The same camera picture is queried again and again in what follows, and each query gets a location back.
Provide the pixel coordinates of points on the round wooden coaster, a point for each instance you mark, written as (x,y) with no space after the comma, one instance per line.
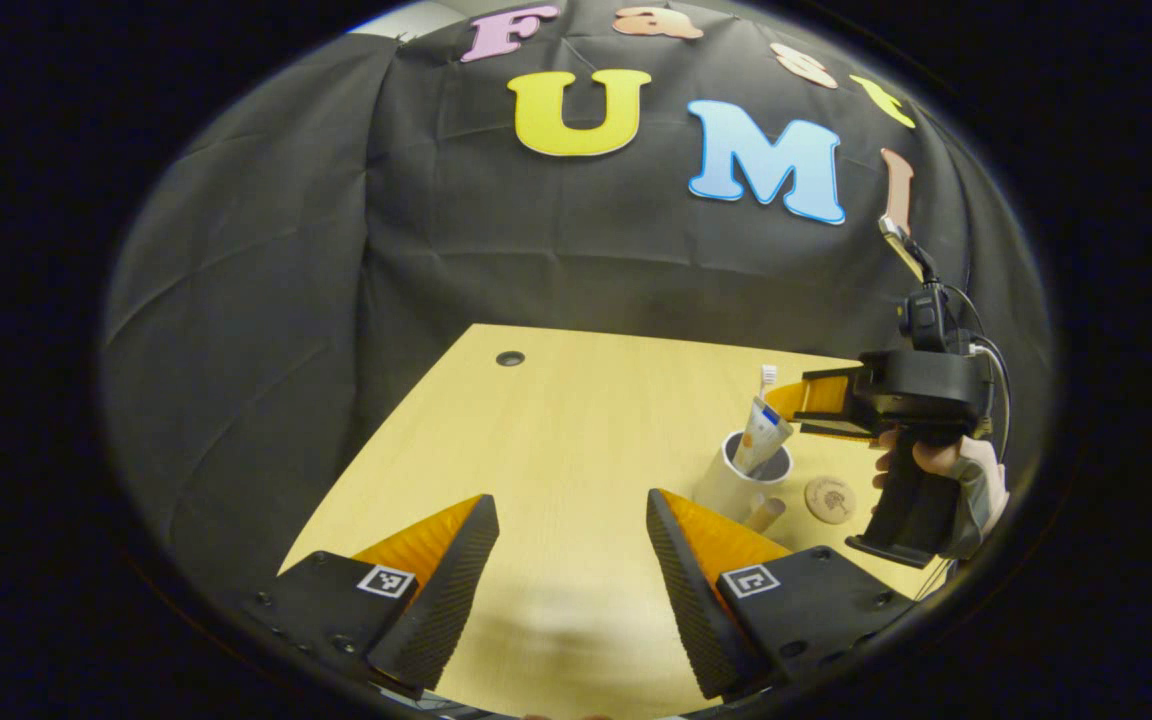
(829,498)

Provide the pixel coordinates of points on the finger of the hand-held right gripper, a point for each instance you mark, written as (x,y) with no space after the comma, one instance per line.
(836,378)
(836,426)

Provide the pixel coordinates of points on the black backdrop cloth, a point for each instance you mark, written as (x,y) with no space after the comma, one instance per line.
(336,250)

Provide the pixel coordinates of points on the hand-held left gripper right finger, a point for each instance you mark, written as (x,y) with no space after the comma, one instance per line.
(686,610)

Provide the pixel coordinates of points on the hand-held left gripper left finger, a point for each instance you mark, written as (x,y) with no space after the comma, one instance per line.
(446,600)

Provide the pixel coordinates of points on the white cup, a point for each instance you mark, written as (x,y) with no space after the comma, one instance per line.
(721,490)

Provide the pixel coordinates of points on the light wooden desktop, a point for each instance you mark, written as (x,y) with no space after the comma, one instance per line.
(556,450)

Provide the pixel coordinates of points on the white toothpaste tube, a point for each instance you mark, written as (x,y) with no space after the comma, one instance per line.
(761,435)

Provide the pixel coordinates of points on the white toothbrush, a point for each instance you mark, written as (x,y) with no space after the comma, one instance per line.
(768,378)

